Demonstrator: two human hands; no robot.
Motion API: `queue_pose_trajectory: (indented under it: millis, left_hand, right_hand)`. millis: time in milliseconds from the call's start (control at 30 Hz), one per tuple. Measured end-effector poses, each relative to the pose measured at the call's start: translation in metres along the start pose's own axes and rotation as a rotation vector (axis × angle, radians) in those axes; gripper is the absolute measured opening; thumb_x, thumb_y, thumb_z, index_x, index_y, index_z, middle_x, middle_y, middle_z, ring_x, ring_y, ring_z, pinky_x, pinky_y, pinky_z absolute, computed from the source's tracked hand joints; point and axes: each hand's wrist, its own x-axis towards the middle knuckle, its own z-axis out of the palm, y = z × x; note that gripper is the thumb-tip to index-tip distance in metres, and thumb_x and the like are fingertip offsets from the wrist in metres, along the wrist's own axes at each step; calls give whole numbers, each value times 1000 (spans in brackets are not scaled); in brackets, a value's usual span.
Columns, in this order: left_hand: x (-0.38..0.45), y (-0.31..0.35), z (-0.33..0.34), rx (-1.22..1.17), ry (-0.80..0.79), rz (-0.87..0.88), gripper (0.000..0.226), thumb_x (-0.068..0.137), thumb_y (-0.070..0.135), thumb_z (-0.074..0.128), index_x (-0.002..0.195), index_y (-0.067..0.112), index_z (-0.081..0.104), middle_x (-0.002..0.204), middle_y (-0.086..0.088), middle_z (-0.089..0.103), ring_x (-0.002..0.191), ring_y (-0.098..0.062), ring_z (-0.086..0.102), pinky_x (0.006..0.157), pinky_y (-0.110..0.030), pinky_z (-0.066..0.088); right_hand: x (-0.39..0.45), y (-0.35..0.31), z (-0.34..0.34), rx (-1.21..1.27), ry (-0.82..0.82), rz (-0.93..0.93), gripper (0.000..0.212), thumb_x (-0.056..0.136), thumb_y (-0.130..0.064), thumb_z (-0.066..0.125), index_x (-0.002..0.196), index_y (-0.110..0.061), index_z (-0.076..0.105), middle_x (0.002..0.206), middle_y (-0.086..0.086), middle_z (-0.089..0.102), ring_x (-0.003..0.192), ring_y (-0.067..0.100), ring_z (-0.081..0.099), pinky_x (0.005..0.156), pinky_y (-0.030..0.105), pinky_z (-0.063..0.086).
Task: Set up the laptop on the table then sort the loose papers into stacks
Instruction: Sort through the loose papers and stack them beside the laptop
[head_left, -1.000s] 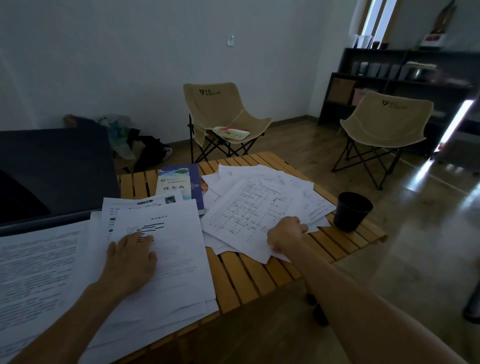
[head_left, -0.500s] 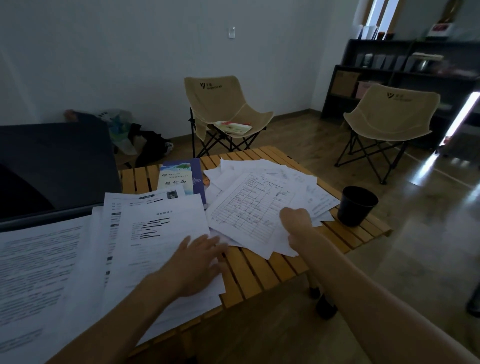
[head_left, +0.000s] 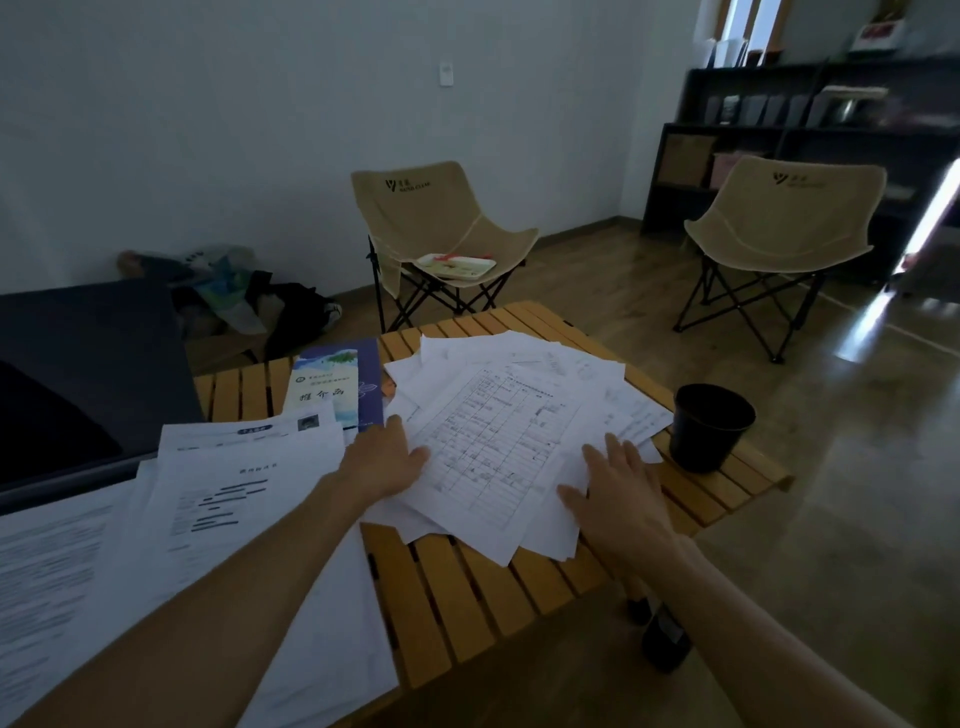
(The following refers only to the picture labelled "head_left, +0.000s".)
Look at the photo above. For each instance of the person's left hand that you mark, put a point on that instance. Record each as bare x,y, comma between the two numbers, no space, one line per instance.
382,465

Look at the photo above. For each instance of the person's right hand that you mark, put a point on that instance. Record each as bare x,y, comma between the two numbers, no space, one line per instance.
626,502

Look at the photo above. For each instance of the blue booklet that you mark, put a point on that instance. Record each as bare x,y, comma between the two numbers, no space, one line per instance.
330,382

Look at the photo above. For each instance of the form paper sheet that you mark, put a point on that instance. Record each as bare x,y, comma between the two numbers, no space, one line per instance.
487,450

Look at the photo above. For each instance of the thin stack of sorted sheets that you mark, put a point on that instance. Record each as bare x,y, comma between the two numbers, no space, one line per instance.
225,480

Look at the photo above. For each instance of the pile of white papers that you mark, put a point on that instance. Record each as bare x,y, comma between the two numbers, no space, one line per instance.
525,352

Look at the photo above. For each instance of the grey laptop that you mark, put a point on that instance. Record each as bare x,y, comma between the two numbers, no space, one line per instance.
90,337

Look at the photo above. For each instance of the sorted text document stack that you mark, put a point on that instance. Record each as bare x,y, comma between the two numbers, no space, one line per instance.
45,570

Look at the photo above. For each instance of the person's left forearm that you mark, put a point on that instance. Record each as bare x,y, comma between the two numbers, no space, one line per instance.
225,630

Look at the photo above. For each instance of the person's right forearm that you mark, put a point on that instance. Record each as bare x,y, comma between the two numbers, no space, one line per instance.
750,652

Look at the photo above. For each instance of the wooden slatted table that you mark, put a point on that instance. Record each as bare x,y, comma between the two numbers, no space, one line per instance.
450,592

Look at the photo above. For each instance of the black plastic pot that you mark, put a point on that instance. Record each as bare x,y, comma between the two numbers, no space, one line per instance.
709,435

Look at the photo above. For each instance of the dark bottle with blue cap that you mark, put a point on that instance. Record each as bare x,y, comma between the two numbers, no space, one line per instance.
664,641

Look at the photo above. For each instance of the red and white booklet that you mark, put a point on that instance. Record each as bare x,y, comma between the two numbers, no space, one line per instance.
454,266

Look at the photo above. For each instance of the beige folding chair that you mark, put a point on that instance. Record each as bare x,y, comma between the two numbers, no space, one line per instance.
780,217
420,202

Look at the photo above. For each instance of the black shelf unit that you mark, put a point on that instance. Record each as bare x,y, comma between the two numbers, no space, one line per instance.
664,214

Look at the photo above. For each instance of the pink storage box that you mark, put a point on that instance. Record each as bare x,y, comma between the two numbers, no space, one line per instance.
724,169

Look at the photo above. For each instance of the woven storage basket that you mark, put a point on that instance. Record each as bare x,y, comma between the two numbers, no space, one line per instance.
686,160

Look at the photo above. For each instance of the metal pot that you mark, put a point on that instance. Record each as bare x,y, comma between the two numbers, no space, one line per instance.
847,109

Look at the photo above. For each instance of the tall narrow window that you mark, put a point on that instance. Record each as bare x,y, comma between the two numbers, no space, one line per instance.
761,22

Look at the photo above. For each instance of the red and white box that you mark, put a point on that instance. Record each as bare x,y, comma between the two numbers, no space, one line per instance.
877,34

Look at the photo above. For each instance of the white wall hook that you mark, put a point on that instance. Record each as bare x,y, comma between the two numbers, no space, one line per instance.
446,73

